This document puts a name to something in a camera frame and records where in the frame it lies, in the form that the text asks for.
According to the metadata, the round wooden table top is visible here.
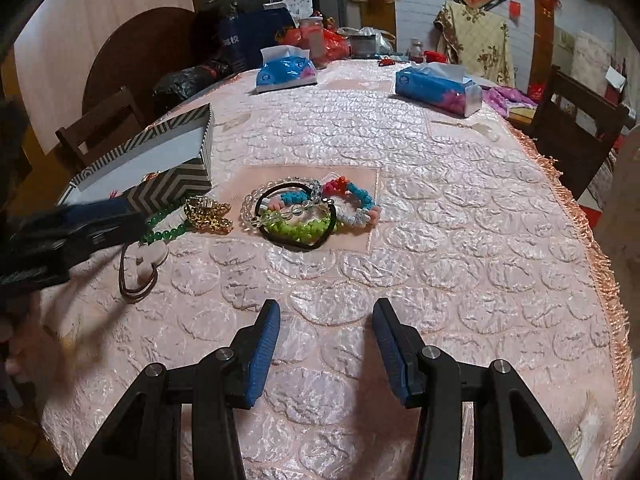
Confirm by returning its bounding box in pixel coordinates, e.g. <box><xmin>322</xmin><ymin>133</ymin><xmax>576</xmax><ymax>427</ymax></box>
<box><xmin>82</xmin><ymin>8</ymin><xmax>197</xmax><ymax>117</ymax></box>

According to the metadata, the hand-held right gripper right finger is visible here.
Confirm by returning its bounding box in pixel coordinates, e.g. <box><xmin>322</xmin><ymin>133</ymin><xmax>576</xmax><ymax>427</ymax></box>
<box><xmin>371</xmin><ymin>297</ymin><xmax>583</xmax><ymax>480</ymax></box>

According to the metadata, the black hair tie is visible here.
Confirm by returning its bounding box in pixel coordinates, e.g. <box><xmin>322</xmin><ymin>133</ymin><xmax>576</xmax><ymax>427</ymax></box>
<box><xmin>256</xmin><ymin>185</ymin><xmax>339</xmax><ymax>252</ymax></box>

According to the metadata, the floral beige cloth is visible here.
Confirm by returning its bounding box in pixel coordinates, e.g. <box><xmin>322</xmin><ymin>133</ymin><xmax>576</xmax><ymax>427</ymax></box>
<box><xmin>432</xmin><ymin>0</ymin><xmax>516</xmax><ymax>89</ymax></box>

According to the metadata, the metal pot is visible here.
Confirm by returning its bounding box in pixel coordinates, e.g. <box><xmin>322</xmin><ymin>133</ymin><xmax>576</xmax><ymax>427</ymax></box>
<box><xmin>350</xmin><ymin>30</ymin><xmax>379</xmax><ymax>59</ymax></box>

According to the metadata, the pink quilted tablecloth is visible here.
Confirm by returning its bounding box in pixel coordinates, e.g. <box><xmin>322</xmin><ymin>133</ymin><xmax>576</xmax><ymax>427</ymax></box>
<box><xmin>37</xmin><ymin>59</ymin><xmax>633</xmax><ymax>480</ymax></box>

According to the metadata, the white hair tie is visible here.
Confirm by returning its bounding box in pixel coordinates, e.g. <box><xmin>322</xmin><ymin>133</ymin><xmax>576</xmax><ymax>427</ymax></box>
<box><xmin>330</xmin><ymin>197</ymin><xmax>374</xmax><ymax>229</ymax></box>

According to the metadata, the black plastic bag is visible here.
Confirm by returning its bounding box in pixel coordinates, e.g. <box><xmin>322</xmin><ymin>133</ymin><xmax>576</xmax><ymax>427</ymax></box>
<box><xmin>152</xmin><ymin>57</ymin><xmax>232</xmax><ymax>117</ymax></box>
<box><xmin>192</xmin><ymin>0</ymin><xmax>273</xmax><ymax>68</ymax></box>

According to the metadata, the blue pink braided bracelet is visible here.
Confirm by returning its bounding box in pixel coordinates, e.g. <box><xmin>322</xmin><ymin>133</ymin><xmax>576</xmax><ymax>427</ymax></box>
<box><xmin>270</xmin><ymin>189</ymin><xmax>321</xmax><ymax>214</ymax></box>

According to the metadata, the dark blue bag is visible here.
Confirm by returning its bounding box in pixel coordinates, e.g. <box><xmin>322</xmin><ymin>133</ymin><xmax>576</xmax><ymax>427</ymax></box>
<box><xmin>217</xmin><ymin>7</ymin><xmax>297</xmax><ymax>63</ymax></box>

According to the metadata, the white paper bag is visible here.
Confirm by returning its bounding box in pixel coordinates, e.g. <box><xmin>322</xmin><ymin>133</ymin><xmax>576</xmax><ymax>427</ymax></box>
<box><xmin>263</xmin><ymin>0</ymin><xmax>316</xmax><ymax>26</ymax></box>

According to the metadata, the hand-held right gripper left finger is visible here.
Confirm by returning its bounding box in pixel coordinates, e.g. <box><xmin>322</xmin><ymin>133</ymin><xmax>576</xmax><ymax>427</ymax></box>
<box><xmin>72</xmin><ymin>299</ymin><xmax>282</xmax><ymax>480</ymax></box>

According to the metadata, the blue tissue pack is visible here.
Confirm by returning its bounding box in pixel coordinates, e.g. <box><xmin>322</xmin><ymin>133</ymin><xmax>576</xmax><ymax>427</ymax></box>
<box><xmin>256</xmin><ymin>45</ymin><xmax>319</xmax><ymax>94</ymax></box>
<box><xmin>394</xmin><ymin>62</ymin><xmax>484</xmax><ymax>119</ymax></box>

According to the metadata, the brown hair tie with charm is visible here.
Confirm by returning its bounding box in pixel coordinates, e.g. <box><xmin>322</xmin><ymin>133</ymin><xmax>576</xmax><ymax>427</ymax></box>
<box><xmin>118</xmin><ymin>240</ymin><xmax>169</xmax><ymax>305</ymax></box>

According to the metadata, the clear bead bracelet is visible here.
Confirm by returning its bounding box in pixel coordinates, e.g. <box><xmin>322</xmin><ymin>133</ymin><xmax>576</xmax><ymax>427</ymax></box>
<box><xmin>241</xmin><ymin>178</ymin><xmax>326</xmax><ymax>231</ymax></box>

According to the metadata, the purple cloth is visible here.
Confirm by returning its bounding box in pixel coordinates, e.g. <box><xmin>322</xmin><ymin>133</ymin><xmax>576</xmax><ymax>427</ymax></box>
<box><xmin>482</xmin><ymin>85</ymin><xmax>540</xmax><ymax>117</ymax></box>

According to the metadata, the multicolour braided bracelet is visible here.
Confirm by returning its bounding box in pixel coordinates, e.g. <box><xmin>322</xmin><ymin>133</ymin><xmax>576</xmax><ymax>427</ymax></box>
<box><xmin>322</xmin><ymin>176</ymin><xmax>381</xmax><ymax>225</ymax></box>

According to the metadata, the striped jewelry box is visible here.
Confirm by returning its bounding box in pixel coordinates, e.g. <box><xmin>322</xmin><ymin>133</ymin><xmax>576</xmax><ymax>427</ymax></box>
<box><xmin>57</xmin><ymin>103</ymin><xmax>215</xmax><ymax>211</ymax></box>

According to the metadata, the dark green bead bracelet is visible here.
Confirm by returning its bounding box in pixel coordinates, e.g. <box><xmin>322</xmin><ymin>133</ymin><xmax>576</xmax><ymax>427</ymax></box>
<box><xmin>142</xmin><ymin>204</ymin><xmax>190</xmax><ymax>247</ymax></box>

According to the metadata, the lime green bead bracelet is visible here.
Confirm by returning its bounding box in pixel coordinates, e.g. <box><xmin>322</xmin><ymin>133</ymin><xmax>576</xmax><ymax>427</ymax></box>
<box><xmin>261</xmin><ymin>209</ymin><xmax>334</xmax><ymax>244</ymax></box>

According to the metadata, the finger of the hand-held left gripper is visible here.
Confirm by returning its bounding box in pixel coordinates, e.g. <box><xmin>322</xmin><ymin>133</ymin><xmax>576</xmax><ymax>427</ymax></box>
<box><xmin>59</xmin><ymin>212</ymin><xmax>147</xmax><ymax>267</ymax></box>
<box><xmin>12</xmin><ymin>197</ymin><xmax>133</xmax><ymax>242</ymax></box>

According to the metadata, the gold chain bracelet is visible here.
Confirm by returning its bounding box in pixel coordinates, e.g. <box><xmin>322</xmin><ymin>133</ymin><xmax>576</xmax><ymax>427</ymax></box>
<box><xmin>184</xmin><ymin>196</ymin><xmax>233</xmax><ymax>234</ymax></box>

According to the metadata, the pink jar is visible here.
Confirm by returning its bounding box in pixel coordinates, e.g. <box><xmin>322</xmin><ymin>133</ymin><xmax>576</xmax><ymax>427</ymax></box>
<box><xmin>297</xmin><ymin>16</ymin><xmax>329</xmax><ymax>69</ymax></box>

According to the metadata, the dark wooden chair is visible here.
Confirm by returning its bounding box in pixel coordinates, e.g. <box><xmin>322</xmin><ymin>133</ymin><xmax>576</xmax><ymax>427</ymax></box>
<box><xmin>55</xmin><ymin>86</ymin><xmax>147</xmax><ymax>171</ymax></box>
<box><xmin>529</xmin><ymin>65</ymin><xmax>631</xmax><ymax>201</ymax></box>

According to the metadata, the red plastic bag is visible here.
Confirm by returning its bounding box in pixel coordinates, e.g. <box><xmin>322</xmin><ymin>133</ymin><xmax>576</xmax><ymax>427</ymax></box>
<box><xmin>275</xmin><ymin>25</ymin><xmax>352</xmax><ymax>68</ymax></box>

